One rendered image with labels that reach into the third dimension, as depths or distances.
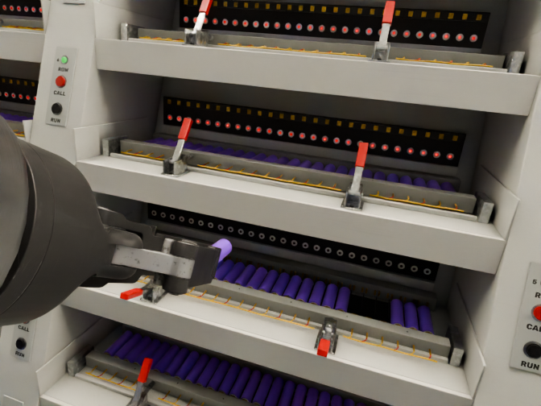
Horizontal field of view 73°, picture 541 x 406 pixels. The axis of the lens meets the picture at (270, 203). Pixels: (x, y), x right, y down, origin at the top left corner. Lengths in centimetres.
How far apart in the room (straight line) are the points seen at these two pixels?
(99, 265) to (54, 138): 52
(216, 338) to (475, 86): 47
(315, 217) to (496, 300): 23
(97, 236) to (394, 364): 44
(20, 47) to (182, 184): 38
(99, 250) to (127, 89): 58
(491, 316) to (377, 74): 32
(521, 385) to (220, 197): 43
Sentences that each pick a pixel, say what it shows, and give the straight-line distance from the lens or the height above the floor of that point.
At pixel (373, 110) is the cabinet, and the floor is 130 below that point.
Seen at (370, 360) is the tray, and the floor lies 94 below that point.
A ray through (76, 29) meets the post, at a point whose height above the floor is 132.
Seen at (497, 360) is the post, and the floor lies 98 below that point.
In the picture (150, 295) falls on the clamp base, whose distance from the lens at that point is 61.
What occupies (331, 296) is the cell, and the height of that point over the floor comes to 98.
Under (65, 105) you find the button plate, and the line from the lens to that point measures 68.
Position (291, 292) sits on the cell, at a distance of 59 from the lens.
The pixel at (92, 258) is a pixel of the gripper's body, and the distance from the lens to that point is 17.
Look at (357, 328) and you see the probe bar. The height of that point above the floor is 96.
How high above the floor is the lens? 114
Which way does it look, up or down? 2 degrees down
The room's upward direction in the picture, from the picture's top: 10 degrees clockwise
